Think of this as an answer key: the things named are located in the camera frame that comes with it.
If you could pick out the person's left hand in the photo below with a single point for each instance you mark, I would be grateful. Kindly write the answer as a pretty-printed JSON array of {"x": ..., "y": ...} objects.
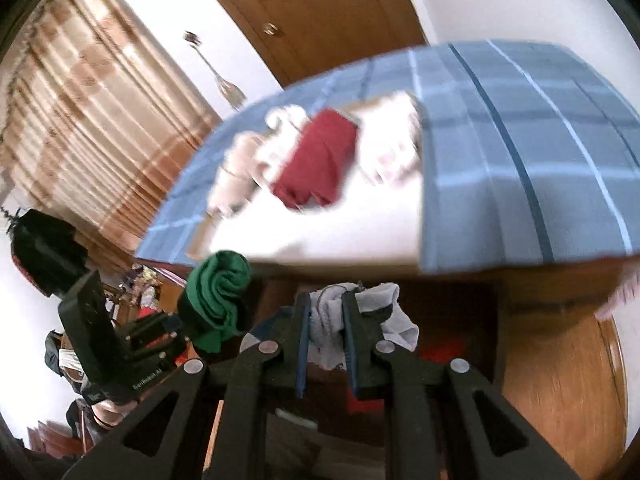
[{"x": 112, "y": 412}]

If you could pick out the dark red underwear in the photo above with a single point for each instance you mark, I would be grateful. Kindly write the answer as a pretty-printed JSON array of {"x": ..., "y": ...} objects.
[{"x": 315, "y": 160}]

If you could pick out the beige striped curtain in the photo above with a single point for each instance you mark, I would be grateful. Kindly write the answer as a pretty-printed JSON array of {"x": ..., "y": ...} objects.
[{"x": 100, "y": 110}]

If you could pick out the blue plaid bedsheet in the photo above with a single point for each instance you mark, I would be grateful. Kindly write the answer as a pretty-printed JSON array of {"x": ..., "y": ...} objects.
[{"x": 500, "y": 160}]

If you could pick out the dark clothes pile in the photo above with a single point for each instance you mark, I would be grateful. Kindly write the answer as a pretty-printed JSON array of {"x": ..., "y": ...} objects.
[{"x": 55, "y": 355}]

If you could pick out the hanging ceiling lamp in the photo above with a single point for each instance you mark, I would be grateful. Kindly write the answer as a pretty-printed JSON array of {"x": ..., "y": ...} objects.
[{"x": 227, "y": 90}]

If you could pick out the grey white underwear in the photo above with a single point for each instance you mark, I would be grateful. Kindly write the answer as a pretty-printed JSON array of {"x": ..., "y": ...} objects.
[{"x": 395, "y": 320}]

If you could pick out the green underwear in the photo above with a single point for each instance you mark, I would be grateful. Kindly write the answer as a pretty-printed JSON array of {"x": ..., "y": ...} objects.
[{"x": 215, "y": 285}]

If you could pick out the metal door knob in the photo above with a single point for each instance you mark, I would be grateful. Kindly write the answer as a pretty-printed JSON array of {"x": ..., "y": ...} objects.
[{"x": 270, "y": 28}]

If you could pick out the dark grey folded cloth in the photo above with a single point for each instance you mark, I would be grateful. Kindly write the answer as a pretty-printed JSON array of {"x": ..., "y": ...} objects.
[{"x": 292, "y": 445}]

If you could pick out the pale pink cloth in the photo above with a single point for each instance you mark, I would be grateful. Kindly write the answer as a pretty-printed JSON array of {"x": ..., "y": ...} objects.
[{"x": 622, "y": 295}]

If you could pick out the cluttered wooden table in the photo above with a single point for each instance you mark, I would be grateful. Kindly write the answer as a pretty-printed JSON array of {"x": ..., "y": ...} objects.
[{"x": 145, "y": 290}]

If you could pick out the wooden bed frame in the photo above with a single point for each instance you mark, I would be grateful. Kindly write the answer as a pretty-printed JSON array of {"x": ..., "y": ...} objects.
[{"x": 550, "y": 360}]

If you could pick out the white shallow box tan rim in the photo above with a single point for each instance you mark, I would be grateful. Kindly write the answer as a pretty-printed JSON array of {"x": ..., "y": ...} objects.
[{"x": 325, "y": 235}]

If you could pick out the black hanging bag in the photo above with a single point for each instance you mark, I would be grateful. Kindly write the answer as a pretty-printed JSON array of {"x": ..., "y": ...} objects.
[{"x": 45, "y": 250}]

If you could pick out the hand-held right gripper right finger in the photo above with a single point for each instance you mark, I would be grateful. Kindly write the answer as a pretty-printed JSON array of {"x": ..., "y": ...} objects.
[{"x": 350, "y": 360}]

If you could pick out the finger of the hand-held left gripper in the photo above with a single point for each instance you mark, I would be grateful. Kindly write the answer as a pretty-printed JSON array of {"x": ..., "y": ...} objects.
[{"x": 155, "y": 332}]

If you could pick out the cream bra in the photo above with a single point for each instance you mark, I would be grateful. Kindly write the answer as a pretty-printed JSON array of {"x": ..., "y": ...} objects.
[{"x": 245, "y": 155}]

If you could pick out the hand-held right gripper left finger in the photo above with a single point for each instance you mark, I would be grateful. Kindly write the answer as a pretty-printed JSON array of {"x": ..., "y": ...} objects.
[{"x": 301, "y": 360}]

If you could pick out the wooden door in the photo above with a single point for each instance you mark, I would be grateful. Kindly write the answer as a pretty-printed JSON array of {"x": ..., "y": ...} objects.
[{"x": 325, "y": 10}]

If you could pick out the white pink underwear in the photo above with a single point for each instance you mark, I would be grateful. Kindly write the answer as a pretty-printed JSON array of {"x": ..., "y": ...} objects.
[{"x": 395, "y": 150}]

